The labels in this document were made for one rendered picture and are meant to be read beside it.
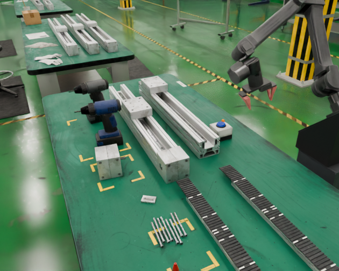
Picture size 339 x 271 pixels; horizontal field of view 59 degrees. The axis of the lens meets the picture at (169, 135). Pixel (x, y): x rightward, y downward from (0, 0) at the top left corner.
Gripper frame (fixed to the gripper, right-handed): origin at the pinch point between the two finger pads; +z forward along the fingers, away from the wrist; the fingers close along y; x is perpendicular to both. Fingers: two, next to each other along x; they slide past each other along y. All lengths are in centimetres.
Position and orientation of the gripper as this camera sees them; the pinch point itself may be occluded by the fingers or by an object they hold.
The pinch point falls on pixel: (260, 102)
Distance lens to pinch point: 133.1
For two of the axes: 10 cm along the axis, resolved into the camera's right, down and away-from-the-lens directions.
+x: -2.3, -4.7, 8.5
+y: 9.2, -4.0, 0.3
